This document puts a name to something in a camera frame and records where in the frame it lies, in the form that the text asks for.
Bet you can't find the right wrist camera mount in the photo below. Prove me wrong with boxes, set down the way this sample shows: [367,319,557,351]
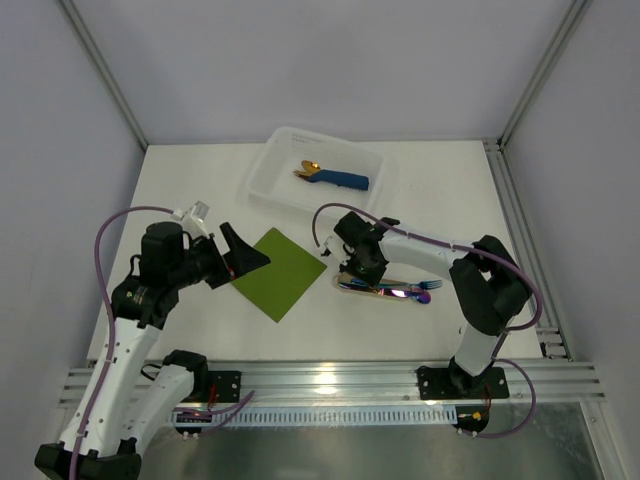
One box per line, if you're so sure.
[318,235,336,257]

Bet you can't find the right frame post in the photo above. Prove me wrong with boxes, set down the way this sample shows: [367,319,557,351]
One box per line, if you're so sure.
[497,0,592,149]

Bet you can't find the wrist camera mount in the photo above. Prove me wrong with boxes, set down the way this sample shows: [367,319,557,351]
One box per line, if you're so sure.
[171,201,209,238]
[318,235,336,257]

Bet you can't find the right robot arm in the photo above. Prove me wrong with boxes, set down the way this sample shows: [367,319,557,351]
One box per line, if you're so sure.
[334,212,538,400]

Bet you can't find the frame post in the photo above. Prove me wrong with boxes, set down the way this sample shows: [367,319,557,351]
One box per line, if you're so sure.
[56,0,149,152]
[497,0,592,149]

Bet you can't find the green paper napkin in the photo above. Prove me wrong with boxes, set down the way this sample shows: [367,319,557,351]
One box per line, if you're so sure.
[232,228,326,323]

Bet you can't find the left frame post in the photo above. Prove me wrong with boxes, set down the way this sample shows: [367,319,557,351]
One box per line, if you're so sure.
[56,0,149,152]

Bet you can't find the gold utensils in bundle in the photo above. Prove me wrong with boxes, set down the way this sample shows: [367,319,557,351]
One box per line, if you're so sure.
[293,160,321,181]

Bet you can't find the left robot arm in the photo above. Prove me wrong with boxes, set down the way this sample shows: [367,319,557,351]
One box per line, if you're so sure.
[34,220,270,479]

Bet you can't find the white slotted cable duct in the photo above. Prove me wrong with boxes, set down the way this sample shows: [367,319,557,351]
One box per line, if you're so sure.
[171,404,457,429]

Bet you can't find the aluminium right side rail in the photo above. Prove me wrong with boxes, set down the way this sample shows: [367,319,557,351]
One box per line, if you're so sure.
[482,138,573,362]

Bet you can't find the white plastic basket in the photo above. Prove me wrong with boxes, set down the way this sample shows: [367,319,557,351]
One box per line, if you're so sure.
[246,127,387,213]

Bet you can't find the aluminium rail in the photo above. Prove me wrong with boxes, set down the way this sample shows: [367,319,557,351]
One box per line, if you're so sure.
[58,360,607,409]
[482,138,573,362]

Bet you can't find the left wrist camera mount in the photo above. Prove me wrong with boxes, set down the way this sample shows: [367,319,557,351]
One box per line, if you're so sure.
[171,201,209,238]

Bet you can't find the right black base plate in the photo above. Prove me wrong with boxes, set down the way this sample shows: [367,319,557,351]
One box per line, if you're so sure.
[416,366,510,400]

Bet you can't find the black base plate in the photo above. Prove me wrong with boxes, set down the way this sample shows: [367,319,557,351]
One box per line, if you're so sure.
[201,370,242,404]
[416,366,510,400]

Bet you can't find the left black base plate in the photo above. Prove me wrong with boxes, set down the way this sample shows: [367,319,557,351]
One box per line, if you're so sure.
[201,370,242,404]

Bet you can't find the blue rolled napkin bundle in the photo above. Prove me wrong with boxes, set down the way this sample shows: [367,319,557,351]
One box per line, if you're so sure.
[308,169,369,191]

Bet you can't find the aluminium front rail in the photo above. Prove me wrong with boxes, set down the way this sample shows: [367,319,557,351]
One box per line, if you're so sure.
[58,360,607,409]

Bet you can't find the iridescent blue fork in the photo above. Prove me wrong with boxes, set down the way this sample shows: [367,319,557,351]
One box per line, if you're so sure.
[381,280,443,291]

